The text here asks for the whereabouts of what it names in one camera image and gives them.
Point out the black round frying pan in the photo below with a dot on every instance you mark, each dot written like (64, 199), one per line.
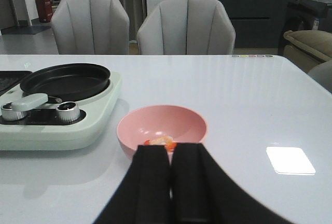
(62, 83)

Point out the pink bowl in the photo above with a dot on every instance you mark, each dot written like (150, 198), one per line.
(152, 122)

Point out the silver control knob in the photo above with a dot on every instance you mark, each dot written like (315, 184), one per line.
(68, 112)
(9, 114)

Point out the cooked shrimp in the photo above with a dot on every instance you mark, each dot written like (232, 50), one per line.
(166, 141)

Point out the beige sofa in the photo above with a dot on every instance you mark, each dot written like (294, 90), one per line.
(307, 48)

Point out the right silver control knob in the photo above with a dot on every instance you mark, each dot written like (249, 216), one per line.
(68, 112)

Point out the right grey fabric chair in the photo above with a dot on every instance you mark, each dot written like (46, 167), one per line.
(187, 27)

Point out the grey fabric chair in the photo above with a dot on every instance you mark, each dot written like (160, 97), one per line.
(96, 27)
(187, 27)

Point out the red waste bin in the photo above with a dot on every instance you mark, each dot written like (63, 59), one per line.
(44, 10)

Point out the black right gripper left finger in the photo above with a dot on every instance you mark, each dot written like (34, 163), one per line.
(143, 196)

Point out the left silver control knob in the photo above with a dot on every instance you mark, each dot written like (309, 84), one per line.
(9, 114)

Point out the left grey fabric chair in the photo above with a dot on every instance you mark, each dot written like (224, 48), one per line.
(96, 27)

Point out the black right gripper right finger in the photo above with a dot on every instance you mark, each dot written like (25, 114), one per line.
(204, 193)

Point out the green breakfast maker base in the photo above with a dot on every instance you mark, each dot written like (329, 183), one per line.
(42, 130)

